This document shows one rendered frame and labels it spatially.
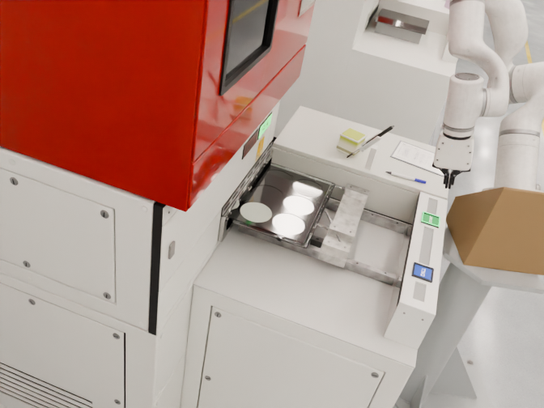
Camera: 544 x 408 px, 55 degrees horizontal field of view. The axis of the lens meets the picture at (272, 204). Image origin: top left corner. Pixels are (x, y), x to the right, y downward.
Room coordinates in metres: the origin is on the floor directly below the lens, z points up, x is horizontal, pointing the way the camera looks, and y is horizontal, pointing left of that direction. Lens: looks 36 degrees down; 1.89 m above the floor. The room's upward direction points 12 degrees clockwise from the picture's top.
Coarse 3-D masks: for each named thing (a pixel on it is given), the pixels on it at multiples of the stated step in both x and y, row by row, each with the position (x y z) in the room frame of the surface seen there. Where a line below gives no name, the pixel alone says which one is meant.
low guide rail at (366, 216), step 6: (324, 198) 1.51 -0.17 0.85; (330, 204) 1.49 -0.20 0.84; (336, 204) 1.49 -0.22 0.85; (336, 210) 1.49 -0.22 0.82; (366, 216) 1.47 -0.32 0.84; (372, 216) 1.46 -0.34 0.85; (378, 216) 1.47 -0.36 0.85; (372, 222) 1.46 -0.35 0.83; (378, 222) 1.46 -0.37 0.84; (384, 222) 1.45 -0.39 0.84; (390, 222) 1.45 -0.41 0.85; (396, 222) 1.46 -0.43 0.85; (390, 228) 1.45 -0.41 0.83; (396, 228) 1.44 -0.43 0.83; (402, 228) 1.44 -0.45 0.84
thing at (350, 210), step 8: (344, 200) 1.48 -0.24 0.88; (352, 200) 1.49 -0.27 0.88; (360, 200) 1.50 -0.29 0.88; (344, 208) 1.43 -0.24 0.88; (352, 208) 1.44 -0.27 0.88; (360, 208) 1.45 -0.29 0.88; (336, 216) 1.38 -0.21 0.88; (344, 216) 1.39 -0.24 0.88; (352, 216) 1.40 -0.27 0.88; (360, 216) 1.41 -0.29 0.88; (344, 224) 1.34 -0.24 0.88; (352, 224) 1.35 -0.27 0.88; (336, 240) 1.26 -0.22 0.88; (320, 256) 1.19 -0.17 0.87; (328, 256) 1.18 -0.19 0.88; (336, 256) 1.18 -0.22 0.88; (336, 264) 1.18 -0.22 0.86; (344, 264) 1.17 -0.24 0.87
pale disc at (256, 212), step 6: (246, 204) 1.32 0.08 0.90; (252, 204) 1.32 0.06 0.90; (258, 204) 1.33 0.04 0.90; (240, 210) 1.28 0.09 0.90; (246, 210) 1.28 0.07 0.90; (252, 210) 1.29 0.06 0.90; (258, 210) 1.30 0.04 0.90; (264, 210) 1.30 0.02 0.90; (270, 210) 1.31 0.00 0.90; (246, 216) 1.26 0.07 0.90; (252, 216) 1.26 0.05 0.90; (258, 216) 1.27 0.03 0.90; (264, 216) 1.28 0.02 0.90; (270, 216) 1.28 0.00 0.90; (258, 222) 1.24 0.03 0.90
